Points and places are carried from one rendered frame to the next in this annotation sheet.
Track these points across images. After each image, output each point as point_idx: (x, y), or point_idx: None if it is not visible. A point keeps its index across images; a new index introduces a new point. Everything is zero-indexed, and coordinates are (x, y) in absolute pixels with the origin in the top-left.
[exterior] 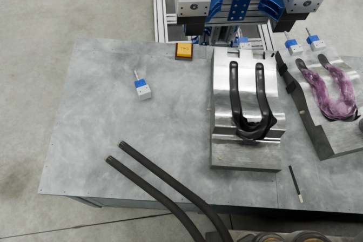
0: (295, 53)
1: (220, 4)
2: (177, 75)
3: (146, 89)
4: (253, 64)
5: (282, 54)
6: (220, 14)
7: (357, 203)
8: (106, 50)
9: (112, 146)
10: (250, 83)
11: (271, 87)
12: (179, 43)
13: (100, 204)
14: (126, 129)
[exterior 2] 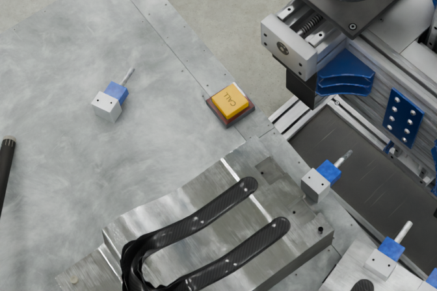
0: (370, 267)
1: (363, 83)
2: (181, 128)
3: (107, 105)
4: (276, 214)
5: (354, 250)
6: (370, 103)
7: None
8: (140, 8)
9: (0, 136)
10: (235, 234)
11: (257, 271)
12: (232, 85)
13: None
14: (37, 133)
